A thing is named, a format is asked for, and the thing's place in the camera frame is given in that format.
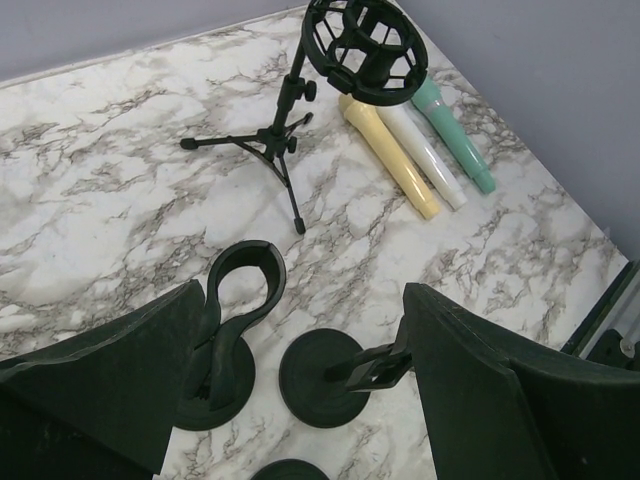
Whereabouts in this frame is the black shock-mount round stand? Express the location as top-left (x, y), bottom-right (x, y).
top-left (251, 459), bottom-right (329, 480)

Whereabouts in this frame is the mint green microphone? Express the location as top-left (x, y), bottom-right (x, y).
top-left (411, 76), bottom-right (496, 194)

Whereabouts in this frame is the beige microphone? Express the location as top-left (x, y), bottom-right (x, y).
top-left (338, 94), bottom-right (440, 220)

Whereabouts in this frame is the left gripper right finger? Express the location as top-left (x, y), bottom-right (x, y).
top-left (403, 283), bottom-right (639, 479)

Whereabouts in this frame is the tall black clip stand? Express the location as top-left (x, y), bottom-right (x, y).
top-left (174, 240), bottom-right (286, 431)

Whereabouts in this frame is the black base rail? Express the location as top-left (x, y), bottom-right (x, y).
top-left (561, 260), bottom-right (639, 376)

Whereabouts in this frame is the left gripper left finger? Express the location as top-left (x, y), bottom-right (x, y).
top-left (1, 280), bottom-right (204, 479)

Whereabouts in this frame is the black tripod shock-mount stand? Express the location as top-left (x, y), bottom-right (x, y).
top-left (179, 0), bottom-right (431, 235)

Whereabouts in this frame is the white microphone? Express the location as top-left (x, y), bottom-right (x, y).
top-left (376, 106), bottom-right (467, 210)

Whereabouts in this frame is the short black clip stand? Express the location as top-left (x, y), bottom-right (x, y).
top-left (279, 327), bottom-right (412, 429)

